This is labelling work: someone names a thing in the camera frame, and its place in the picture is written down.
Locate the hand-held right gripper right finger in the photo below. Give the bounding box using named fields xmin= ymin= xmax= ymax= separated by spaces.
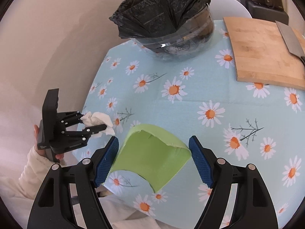
xmin=188 ymin=135 xmax=279 ymax=229

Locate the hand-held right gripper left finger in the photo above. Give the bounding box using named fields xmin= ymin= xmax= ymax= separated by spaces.
xmin=27 ymin=136 xmax=120 ymax=229

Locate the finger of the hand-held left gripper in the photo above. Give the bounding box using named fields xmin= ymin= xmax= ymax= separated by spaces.
xmin=64 ymin=123 xmax=108 ymax=141
xmin=58 ymin=111 xmax=84 ymax=127

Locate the white tissue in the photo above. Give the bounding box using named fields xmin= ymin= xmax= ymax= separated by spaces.
xmin=80 ymin=111 xmax=115 ymax=138

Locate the green paper cup piece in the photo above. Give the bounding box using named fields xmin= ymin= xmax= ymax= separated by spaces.
xmin=103 ymin=123 xmax=192 ymax=194

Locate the clear plastic trash bin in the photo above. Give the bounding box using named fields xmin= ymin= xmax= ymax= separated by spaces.
xmin=132 ymin=6 xmax=215 ymax=62

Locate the black trash bag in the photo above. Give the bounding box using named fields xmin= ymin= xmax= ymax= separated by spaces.
xmin=109 ymin=0 xmax=212 ymax=40

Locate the person's left forearm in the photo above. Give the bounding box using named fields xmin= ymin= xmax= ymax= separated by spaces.
xmin=14 ymin=145 xmax=59 ymax=196

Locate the person's left hand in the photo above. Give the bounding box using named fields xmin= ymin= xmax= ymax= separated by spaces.
xmin=33 ymin=125 xmax=65 ymax=163

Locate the daisy print tablecloth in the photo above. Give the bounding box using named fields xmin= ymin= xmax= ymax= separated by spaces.
xmin=69 ymin=19 xmax=305 ymax=229

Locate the wooden cutting board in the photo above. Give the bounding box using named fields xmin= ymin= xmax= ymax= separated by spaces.
xmin=223 ymin=17 xmax=305 ymax=87

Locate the kitchen cleaver knife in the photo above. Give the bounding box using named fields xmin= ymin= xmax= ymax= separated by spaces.
xmin=275 ymin=20 xmax=305 ymax=65

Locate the white chair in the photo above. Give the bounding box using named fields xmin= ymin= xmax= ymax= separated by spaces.
xmin=210 ymin=0 xmax=253 ymax=21

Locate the dark grey case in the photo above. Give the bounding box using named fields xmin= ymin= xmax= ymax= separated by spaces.
xmin=245 ymin=0 xmax=289 ymax=25

